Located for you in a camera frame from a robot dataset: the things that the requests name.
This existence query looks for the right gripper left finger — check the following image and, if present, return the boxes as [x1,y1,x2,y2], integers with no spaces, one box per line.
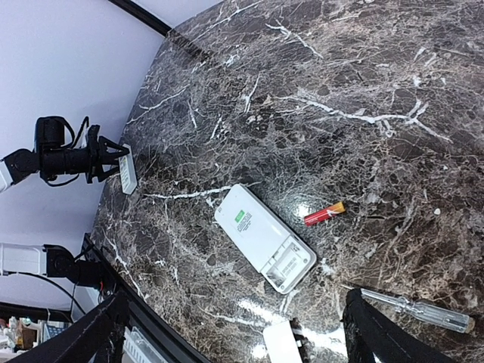
[11,292,129,363]

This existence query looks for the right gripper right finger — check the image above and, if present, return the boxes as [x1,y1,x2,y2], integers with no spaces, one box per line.
[342,289,454,362]

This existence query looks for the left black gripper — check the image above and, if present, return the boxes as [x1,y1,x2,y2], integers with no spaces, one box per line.
[85,126,130,184]

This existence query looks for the clear pen screwdriver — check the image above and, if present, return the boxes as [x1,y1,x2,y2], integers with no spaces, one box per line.
[342,284,476,334]

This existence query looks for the white battery cover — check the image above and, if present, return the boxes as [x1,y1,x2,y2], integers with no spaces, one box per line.
[262,319,303,363]

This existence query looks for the white remote green buttons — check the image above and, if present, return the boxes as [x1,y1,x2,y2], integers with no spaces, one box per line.
[214,184,317,295]

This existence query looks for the red yellow battery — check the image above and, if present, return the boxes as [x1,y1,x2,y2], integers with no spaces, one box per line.
[304,202,346,226]

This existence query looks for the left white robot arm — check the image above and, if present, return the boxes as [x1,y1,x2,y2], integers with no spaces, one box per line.
[1,116,136,289]

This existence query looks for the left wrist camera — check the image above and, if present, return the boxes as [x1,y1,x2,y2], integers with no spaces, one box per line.
[70,116,92,149]

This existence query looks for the white slotted cable duct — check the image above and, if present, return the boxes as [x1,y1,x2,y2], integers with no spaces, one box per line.
[123,327,167,363]

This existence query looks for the black front table rail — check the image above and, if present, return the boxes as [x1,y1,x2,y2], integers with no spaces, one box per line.
[82,233,209,363]

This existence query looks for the left black frame post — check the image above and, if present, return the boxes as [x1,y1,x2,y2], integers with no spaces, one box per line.
[109,0,172,37]

